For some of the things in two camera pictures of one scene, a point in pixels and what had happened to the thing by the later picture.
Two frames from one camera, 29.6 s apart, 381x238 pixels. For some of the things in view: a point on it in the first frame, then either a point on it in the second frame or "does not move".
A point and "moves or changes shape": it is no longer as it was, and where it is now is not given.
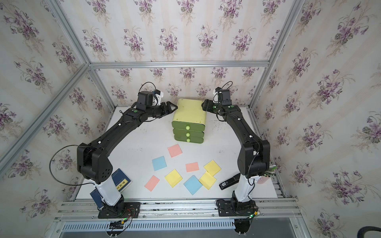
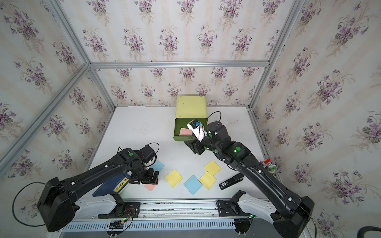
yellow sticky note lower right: [207, 179] does not move
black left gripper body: [158, 111] to [145, 176]
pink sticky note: [152, 183] does not move
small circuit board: [118, 224] does not move
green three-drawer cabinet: [189, 119] moves or changes shape
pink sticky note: [174, 150] to [185, 132]
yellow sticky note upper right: [212, 168] does not move
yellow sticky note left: [173, 178] does not move
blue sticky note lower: [193, 184] does not move
